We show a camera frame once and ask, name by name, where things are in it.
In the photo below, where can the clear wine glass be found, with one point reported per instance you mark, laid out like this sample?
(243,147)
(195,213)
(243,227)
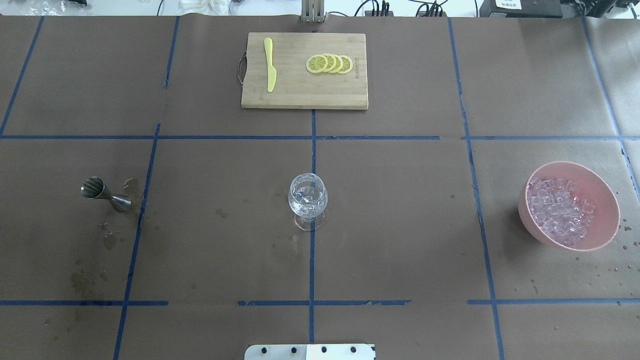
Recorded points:
(312,220)

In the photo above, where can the metal camera stand post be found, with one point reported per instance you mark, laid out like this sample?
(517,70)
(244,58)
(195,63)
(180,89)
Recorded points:
(313,11)

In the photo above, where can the yellow plastic knife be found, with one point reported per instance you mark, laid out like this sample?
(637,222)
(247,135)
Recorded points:
(268,45)

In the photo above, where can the steel cocktail jigger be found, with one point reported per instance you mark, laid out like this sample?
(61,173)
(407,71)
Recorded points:
(95,188)

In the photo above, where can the clear ice cube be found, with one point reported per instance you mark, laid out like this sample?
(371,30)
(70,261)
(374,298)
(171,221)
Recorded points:
(307,197)

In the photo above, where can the pile of ice cubes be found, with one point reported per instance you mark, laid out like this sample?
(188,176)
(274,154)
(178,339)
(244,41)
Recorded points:
(558,210)

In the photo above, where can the black equipment box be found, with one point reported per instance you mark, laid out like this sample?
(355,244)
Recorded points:
(551,9)

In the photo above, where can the bamboo cutting board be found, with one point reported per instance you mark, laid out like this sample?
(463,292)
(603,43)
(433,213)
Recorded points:
(296,88)

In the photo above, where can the pink bowl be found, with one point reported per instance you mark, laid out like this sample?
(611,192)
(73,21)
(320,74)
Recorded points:
(607,216)

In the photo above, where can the black power strip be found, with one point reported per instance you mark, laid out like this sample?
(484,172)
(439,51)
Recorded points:
(376,9)

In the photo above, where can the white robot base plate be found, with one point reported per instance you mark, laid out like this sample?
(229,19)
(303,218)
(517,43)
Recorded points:
(327,351)

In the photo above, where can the lemon slice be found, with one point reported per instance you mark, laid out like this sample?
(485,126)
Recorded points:
(317,64)
(338,65)
(346,64)
(330,63)

